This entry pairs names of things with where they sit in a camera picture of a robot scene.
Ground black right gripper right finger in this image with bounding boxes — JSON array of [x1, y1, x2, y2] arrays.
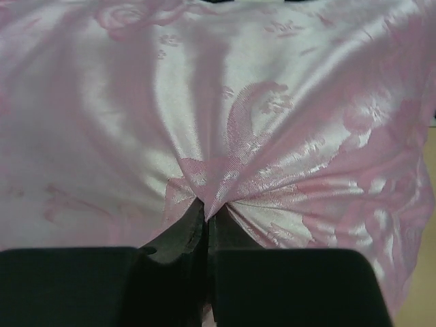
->
[[208, 213, 392, 326]]

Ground pink floral satin pillowcase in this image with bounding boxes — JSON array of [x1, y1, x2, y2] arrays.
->
[[1, 1, 435, 315]]

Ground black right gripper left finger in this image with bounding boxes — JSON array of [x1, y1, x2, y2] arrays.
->
[[1, 201, 207, 326]]

